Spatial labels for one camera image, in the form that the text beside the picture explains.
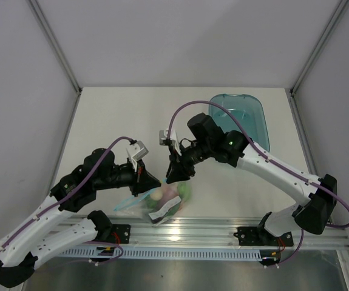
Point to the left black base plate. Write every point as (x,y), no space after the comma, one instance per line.
(116,232)

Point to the aluminium frame post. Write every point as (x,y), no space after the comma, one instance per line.
(325,36)
(51,38)

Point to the left aluminium frame post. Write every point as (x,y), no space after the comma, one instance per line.
(51,38)

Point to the white toy onion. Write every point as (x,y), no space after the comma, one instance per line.
(156,195)

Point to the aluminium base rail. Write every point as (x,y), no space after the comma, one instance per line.
(214,233)

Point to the right side aluminium rail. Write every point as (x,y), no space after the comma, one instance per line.
(308,155)

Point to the clear zip bag blue zipper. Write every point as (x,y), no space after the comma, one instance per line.
(154,212)

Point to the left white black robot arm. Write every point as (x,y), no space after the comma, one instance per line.
(30,245)

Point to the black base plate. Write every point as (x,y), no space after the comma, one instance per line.
(116,232)
(255,236)

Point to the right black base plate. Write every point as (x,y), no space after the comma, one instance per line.
(255,236)

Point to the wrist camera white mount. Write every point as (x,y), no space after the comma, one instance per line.
(135,152)
(170,140)

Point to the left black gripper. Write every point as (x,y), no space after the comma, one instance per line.
(142,180)

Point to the green toy bell pepper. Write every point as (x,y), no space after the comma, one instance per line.
(184,190)

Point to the slotted grey cable duct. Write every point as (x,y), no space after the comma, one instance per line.
(95,252)

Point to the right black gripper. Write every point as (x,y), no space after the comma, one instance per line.
(179,169)

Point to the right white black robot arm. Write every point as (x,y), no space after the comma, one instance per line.
(313,205)

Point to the right aluminium frame post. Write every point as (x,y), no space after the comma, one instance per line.
(325,36)

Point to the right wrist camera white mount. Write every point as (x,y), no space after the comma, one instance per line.
(170,140)

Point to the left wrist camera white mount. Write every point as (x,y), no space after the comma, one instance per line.
(135,152)

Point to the purple toy eggplant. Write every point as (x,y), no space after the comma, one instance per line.
(168,193)

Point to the teal plastic tray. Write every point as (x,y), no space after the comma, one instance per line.
(247,110)

